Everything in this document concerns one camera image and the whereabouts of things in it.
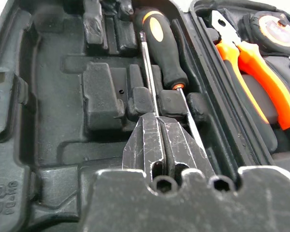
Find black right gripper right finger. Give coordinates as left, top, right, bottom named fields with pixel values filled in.
left=159, top=116, right=217, bottom=179

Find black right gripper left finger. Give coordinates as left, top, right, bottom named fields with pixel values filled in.
left=121, top=113, right=165, bottom=181

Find thin metal screwdriver shaft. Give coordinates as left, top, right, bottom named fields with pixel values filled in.
left=139, top=31, right=160, bottom=118

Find black plastic tool case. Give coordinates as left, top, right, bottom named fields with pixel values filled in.
left=0, top=0, right=290, bottom=232

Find black orange tape measure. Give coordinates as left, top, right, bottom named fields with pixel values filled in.
left=243, top=11, right=290, bottom=58

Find black orange handled screwdriver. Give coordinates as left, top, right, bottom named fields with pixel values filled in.
left=134, top=8, right=208, bottom=155

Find orange handled pliers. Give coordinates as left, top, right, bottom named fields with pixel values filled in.
left=210, top=9, right=290, bottom=131

